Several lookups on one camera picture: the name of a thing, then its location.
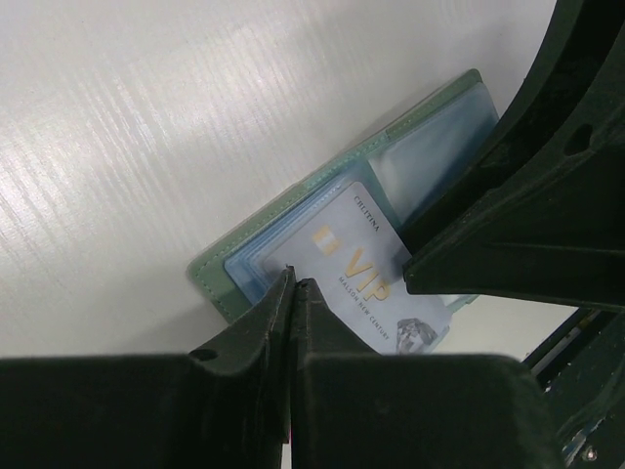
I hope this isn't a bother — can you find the white VIP card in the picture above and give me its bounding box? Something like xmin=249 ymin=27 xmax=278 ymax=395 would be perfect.
xmin=263 ymin=182 xmax=451 ymax=355

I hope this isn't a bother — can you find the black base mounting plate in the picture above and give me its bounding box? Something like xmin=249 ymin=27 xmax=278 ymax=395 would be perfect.
xmin=524 ymin=309 xmax=624 ymax=468

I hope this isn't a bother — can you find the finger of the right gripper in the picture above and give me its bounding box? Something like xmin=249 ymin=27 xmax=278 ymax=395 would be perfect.
xmin=404 ymin=124 xmax=624 ymax=312
xmin=400 ymin=1 xmax=624 ymax=253

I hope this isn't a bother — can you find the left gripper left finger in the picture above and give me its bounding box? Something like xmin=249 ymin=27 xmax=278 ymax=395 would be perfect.
xmin=1 ymin=269 xmax=296 ymax=468

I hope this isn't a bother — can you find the green card holder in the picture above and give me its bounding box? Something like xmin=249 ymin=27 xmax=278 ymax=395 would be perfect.
xmin=187 ymin=69 xmax=498 ymax=322

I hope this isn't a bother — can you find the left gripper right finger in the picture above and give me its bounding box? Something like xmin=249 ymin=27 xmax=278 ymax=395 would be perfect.
xmin=291 ymin=279 xmax=562 ymax=468

